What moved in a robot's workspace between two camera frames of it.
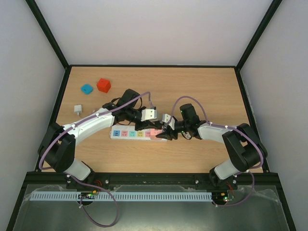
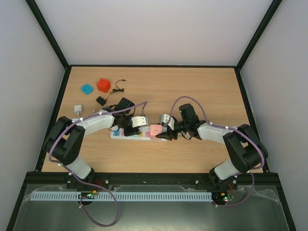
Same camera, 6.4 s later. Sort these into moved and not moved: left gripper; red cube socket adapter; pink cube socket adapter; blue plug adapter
Moved: left gripper
Not moved: pink cube socket adapter; red cube socket adapter; blue plug adapter
